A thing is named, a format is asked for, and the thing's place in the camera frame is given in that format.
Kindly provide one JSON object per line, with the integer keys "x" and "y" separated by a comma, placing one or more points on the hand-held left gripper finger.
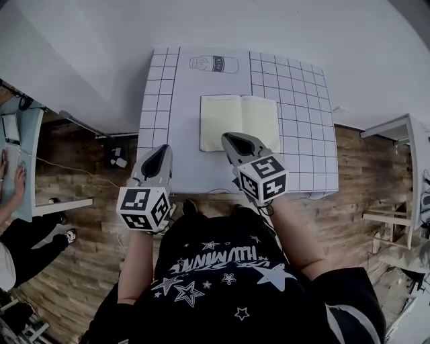
{"x": 167, "y": 171}
{"x": 143, "y": 166}

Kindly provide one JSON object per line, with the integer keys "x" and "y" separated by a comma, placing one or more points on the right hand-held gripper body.
{"x": 265, "y": 171}

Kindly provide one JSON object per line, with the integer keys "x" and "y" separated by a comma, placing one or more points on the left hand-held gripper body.
{"x": 134, "y": 201}

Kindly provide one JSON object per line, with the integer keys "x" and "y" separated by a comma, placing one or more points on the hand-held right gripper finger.
{"x": 229, "y": 151}
{"x": 252, "y": 147}

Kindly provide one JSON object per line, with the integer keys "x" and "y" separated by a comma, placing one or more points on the notebook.
{"x": 218, "y": 121}

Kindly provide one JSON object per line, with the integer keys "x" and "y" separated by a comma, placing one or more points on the person's left forearm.
{"x": 137, "y": 265}

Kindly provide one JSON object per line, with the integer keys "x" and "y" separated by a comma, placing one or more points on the person's right forearm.
{"x": 295, "y": 242}

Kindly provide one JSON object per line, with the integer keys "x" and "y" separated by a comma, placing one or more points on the person's left shoe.
{"x": 190, "y": 207}

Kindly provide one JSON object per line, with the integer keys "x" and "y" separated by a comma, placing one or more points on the person's shoe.
{"x": 241, "y": 209}
{"x": 190, "y": 207}

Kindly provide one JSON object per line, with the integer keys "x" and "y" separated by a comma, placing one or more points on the person's right shoe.
{"x": 241, "y": 209}

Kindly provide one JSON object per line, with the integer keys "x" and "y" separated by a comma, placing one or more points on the white grid tablecloth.
{"x": 161, "y": 117}

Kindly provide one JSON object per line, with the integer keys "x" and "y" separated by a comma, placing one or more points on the grey metal pole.
{"x": 87, "y": 126}

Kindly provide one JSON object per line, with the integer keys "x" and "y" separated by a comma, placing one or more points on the light blue desk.
{"x": 33, "y": 141}

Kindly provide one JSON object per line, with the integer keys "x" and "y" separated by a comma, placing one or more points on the person's black star-print t-shirt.
{"x": 218, "y": 302}

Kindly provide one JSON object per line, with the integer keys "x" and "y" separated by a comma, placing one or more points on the grey laptop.
{"x": 10, "y": 129}

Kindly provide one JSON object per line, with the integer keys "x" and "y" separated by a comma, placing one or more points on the white side table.
{"x": 420, "y": 141}

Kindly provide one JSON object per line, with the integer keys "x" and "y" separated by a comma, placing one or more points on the wooden rack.
{"x": 20, "y": 322}

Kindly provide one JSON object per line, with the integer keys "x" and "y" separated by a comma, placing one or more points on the wooden chair frame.
{"x": 386, "y": 218}

